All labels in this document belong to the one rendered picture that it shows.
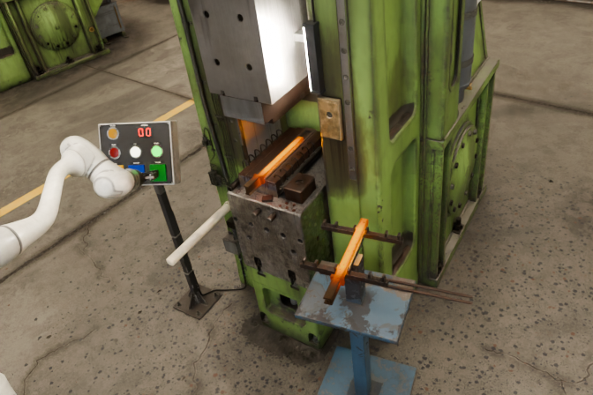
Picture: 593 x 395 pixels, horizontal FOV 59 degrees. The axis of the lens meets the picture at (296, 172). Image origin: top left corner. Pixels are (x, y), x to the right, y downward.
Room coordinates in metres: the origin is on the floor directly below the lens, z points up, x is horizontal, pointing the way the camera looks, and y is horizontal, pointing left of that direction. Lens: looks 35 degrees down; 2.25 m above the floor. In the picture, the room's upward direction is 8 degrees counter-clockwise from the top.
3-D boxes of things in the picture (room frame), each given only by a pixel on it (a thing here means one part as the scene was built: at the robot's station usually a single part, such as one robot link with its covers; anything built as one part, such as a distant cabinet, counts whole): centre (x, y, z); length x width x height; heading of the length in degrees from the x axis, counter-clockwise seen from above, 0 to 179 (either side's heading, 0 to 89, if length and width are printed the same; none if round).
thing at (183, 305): (2.06, 0.67, 0.05); 0.22 x 0.22 x 0.09; 53
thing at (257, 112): (1.96, 0.05, 1.32); 0.42 x 0.20 x 0.10; 143
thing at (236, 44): (1.93, 0.01, 1.56); 0.42 x 0.39 x 0.40; 143
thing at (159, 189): (2.06, 0.66, 0.54); 0.04 x 0.04 x 1.08; 53
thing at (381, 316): (1.34, -0.16, 0.67); 0.40 x 0.30 x 0.02; 62
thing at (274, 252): (1.93, 0.00, 0.69); 0.56 x 0.38 x 0.45; 143
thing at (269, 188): (1.96, 0.05, 0.96); 0.42 x 0.20 x 0.09; 143
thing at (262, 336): (1.75, 0.20, 0.01); 0.58 x 0.39 x 0.01; 53
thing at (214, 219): (1.92, 0.50, 0.62); 0.44 x 0.05 x 0.05; 143
